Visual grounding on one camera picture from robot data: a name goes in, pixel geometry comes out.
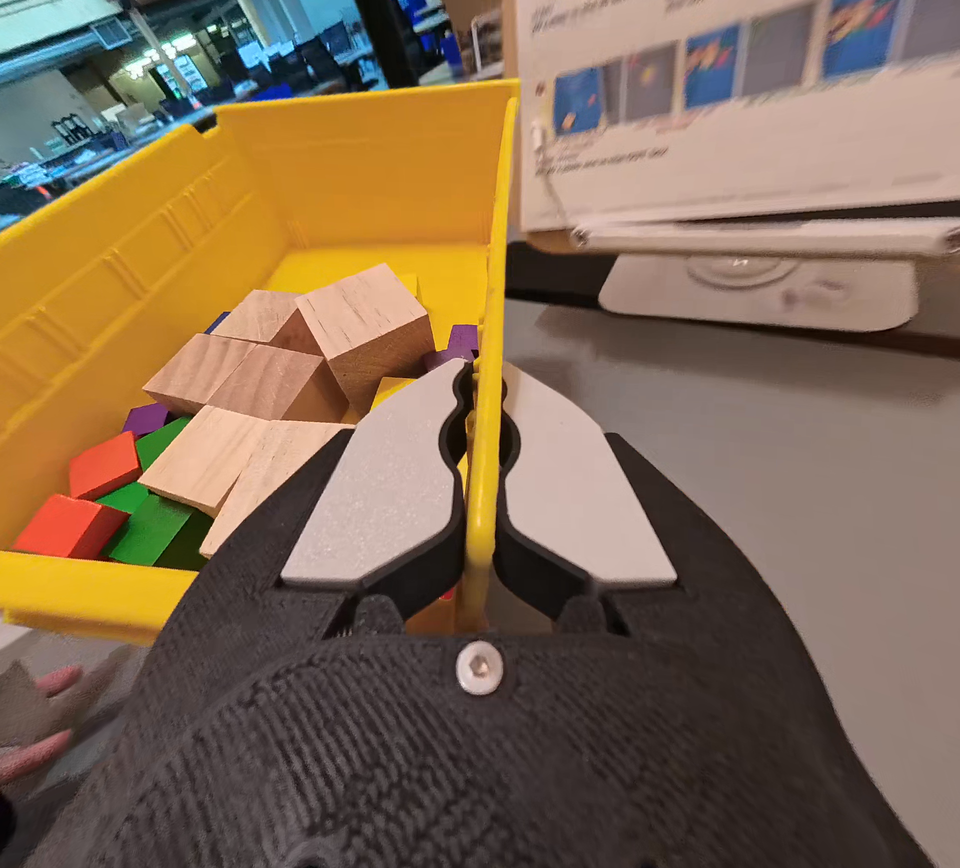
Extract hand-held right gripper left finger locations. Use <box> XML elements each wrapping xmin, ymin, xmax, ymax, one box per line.
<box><xmin>279</xmin><ymin>358</ymin><xmax>475</xmax><ymax>620</ymax></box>

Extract yellow plastic box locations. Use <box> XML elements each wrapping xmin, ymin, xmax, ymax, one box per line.
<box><xmin>0</xmin><ymin>79</ymin><xmax>522</xmax><ymax>647</ymax></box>

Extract white cable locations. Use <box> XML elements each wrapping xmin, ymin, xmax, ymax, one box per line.
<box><xmin>529</xmin><ymin>121</ymin><xmax>582</xmax><ymax>239</ymax></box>

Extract white tilting stand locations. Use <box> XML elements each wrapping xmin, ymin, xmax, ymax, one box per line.
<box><xmin>573</xmin><ymin>215</ymin><xmax>960</xmax><ymax>333</ymax></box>

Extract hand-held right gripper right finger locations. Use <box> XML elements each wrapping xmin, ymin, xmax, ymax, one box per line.
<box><xmin>495</xmin><ymin>361</ymin><xmax>681</xmax><ymax>623</ymax></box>

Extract person's left hand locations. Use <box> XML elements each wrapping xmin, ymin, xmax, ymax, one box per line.
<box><xmin>0</xmin><ymin>664</ymin><xmax>85</xmax><ymax>786</ymax></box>

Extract pile of wooden cubes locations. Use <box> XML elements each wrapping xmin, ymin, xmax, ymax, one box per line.
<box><xmin>11</xmin><ymin>263</ymin><xmax>481</xmax><ymax>572</ymax></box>

